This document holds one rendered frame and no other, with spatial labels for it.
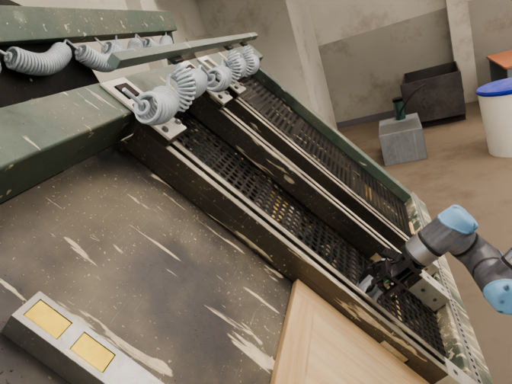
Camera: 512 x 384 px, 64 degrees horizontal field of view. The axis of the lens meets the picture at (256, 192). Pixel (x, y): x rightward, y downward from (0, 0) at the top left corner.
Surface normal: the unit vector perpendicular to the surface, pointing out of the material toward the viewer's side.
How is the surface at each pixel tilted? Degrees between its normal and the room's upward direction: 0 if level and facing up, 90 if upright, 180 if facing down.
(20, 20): 90
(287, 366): 55
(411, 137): 90
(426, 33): 90
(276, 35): 90
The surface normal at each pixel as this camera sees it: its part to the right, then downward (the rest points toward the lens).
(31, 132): 0.59, -0.68
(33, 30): 0.93, -0.19
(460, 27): -0.30, 0.40
